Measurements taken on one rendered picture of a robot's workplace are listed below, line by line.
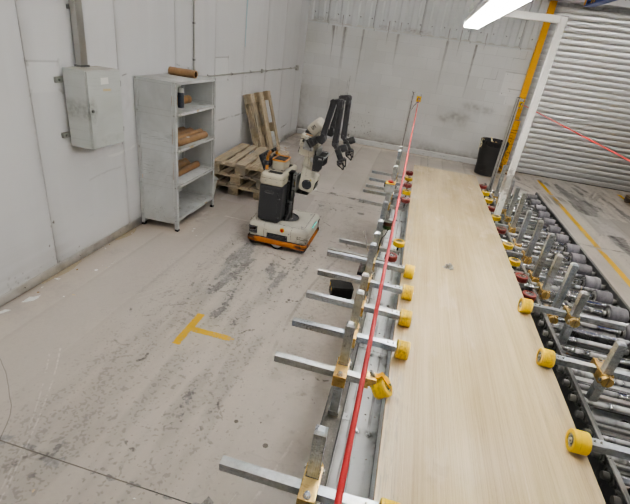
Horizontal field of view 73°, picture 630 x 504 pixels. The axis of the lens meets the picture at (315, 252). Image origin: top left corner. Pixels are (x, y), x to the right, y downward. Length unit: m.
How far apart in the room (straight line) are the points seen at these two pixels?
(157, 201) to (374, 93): 6.60
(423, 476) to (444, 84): 9.31
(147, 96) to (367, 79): 6.51
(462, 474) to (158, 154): 4.04
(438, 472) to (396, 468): 0.14
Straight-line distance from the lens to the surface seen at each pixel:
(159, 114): 4.66
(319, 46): 10.52
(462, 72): 10.29
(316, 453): 1.29
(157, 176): 4.84
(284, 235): 4.53
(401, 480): 1.52
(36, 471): 2.75
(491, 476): 1.65
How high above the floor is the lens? 2.08
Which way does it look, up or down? 26 degrees down
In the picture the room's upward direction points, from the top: 8 degrees clockwise
